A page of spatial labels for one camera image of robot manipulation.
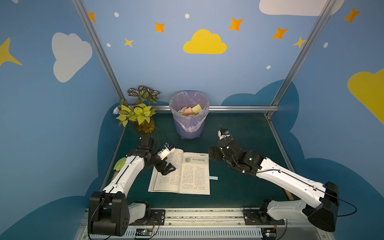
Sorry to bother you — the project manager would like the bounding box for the magazine book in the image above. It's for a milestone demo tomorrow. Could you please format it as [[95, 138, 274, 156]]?
[[148, 149, 211, 195]]

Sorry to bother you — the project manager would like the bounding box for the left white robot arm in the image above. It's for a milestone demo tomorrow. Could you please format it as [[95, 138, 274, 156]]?
[[87, 136, 176, 238]]

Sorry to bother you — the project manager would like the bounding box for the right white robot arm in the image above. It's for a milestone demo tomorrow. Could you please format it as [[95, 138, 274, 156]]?
[[209, 135, 340, 232]]

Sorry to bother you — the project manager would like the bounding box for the discarded sticky notes pile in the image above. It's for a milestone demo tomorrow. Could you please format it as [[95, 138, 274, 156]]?
[[178, 104, 202, 116]]

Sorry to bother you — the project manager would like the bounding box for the green toy shovel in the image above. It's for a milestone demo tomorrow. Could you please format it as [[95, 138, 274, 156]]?
[[111, 158, 127, 181]]

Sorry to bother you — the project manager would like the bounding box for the potted green plant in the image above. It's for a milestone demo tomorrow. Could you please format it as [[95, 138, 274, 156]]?
[[113, 86, 160, 136]]

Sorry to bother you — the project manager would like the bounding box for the purple trash bin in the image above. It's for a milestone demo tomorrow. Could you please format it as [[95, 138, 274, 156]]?
[[170, 91, 210, 140]]

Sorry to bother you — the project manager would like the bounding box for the clear plastic bin liner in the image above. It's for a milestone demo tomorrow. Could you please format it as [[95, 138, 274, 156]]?
[[168, 90, 211, 134]]

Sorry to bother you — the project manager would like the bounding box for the green toy rake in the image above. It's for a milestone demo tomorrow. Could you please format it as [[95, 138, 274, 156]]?
[[284, 190, 295, 201]]

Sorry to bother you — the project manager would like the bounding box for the left circuit board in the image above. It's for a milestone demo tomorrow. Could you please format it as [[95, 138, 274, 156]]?
[[135, 229, 153, 238]]

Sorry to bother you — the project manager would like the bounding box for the circuit board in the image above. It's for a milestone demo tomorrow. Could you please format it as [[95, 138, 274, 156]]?
[[261, 228, 277, 240], [135, 229, 153, 238]]

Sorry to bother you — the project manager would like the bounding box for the right circuit board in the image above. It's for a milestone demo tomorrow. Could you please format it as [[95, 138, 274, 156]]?
[[261, 228, 277, 240]]

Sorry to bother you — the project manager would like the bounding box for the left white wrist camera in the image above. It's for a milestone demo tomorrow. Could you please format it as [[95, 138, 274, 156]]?
[[156, 143, 175, 160]]

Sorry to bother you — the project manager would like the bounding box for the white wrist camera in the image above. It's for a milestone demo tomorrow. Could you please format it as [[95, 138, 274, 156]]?
[[156, 143, 175, 160], [218, 129, 231, 140]]

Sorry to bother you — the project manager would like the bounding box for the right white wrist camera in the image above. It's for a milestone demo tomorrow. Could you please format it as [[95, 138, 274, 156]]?
[[218, 129, 231, 140]]

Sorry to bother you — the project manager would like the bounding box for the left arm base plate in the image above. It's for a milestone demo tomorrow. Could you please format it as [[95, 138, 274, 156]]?
[[129, 209, 166, 226]]

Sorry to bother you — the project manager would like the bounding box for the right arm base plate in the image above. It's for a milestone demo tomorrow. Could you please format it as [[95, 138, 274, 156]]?
[[242, 208, 286, 226]]

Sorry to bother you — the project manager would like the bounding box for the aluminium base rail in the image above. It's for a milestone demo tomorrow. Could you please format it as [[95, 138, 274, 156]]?
[[73, 206, 335, 240]]

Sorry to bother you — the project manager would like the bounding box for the aluminium frame back bar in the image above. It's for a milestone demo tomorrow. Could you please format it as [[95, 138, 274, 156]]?
[[151, 104, 280, 113]]

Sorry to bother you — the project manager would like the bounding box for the left aluminium frame post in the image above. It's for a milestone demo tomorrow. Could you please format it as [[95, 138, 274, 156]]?
[[72, 0, 126, 101]]

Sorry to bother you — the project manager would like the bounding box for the aluminium frame post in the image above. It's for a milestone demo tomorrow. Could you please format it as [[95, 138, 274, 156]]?
[[271, 0, 337, 108], [72, 0, 126, 101]]

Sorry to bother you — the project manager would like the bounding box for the right aluminium frame post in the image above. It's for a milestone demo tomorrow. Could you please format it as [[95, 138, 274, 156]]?
[[271, 0, 337, 108]]

